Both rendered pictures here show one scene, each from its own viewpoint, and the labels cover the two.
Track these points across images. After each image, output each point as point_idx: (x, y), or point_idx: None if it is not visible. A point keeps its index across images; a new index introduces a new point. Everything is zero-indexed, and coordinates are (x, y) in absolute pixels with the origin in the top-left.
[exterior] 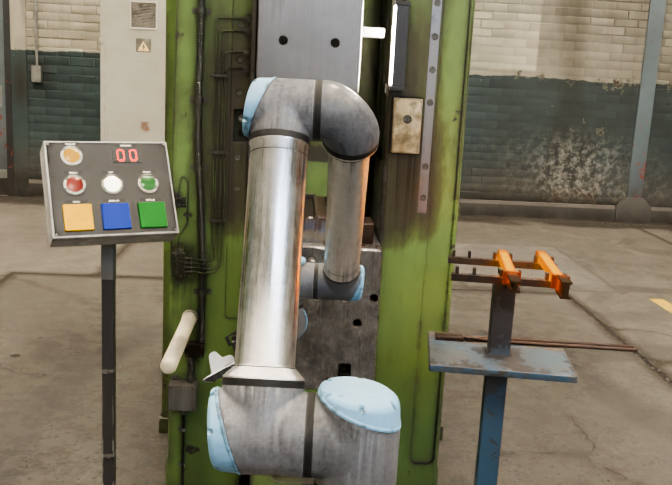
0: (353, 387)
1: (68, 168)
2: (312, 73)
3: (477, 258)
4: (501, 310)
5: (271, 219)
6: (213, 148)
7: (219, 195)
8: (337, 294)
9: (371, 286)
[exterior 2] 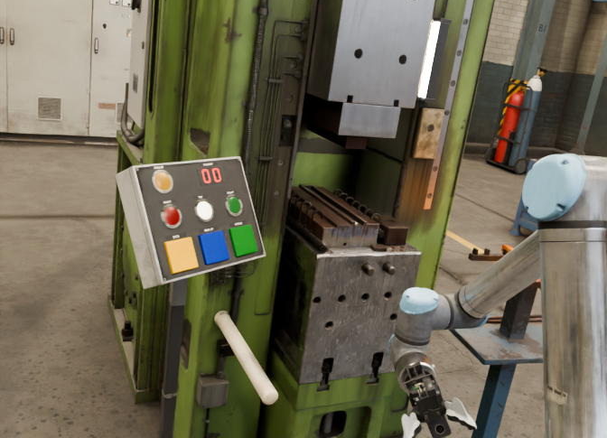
0: None
1: (162, 197)
2: (379, 88)
3: (493, 255)
4: (525, 302)
5: (602, 323)
6: (260, 154)
7: (260, 200)
8: (467, 325)
9: (409, 284)
